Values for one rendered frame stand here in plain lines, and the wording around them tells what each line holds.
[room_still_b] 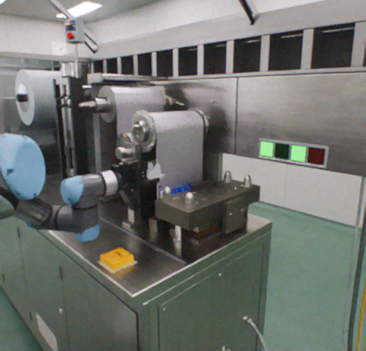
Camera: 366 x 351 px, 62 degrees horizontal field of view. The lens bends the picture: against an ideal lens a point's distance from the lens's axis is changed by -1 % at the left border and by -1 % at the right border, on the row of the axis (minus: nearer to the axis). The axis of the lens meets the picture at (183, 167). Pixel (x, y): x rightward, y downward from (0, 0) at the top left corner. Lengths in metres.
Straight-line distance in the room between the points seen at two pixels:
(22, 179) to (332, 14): 0.93
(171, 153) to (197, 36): 0.53
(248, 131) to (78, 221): 0.68
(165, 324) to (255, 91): 0.82
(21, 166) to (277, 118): 0.83
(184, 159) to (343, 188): 2.62
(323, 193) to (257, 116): 2.59
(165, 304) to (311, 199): 3.00
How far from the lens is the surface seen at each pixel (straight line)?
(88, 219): 0.93
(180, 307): 0.97
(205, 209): 1.00
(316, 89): 1.07
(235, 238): 1.09
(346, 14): 1.08
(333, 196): 3.65
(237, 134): 1.23
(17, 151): 0.58
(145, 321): 0.89
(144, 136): 1.06
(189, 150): 1.18
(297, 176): 3.76
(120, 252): 0.96
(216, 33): 1.32
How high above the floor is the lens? 1.38
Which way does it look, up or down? 13 degrees down
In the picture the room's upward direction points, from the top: straight up
